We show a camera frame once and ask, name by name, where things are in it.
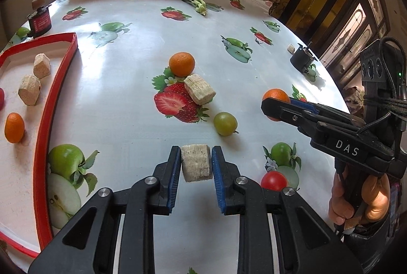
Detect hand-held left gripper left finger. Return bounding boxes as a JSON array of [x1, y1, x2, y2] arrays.
[[28, 146, 182, 274]]

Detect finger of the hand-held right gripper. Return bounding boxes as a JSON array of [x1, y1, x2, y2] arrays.
[[261, 97, 319, 138], [289, 97, 364, 129]]

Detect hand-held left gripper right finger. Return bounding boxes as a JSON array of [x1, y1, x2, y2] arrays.
[[211, 146, 365, 274]]

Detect orange tangerine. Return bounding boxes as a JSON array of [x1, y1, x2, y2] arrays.
[[263, 88, 291, 122], [168, 52, 195, 77], [4, 112, 25, 144]]

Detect beige fibrous chunk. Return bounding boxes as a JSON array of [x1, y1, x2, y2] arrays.
[[184, 74, 217, 106], [33, 53, 52, 79], [18, 75, 42, 106], [181, 143, 213, 183]]

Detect small green fruit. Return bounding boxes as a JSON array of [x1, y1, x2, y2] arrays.
[[213, 112, 238, 137]]

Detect red rectangular tray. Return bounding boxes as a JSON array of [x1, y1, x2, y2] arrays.
[[0, 32, 78, 258]]

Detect person's right forearm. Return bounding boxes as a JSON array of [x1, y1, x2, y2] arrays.
[[343, 220, 395, 271]]

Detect person's right hand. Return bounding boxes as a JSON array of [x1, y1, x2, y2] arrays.
[[328, 170, 391, 227]]

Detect black cup with stick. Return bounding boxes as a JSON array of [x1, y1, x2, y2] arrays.
[[290, 42, 318, 74]]

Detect fruit-print tablecloth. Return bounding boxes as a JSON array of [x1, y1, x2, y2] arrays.
[[0, 0, 350, 274]]

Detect green leafy vegetable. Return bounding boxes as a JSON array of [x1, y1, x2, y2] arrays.
[[173, 0, 209, 15]]

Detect dark red bottle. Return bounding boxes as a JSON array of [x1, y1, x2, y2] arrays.
[[27, 0, 53, 38]]

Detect black braided cable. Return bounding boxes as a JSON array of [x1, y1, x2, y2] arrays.
[[356, 35, 407, 135]]

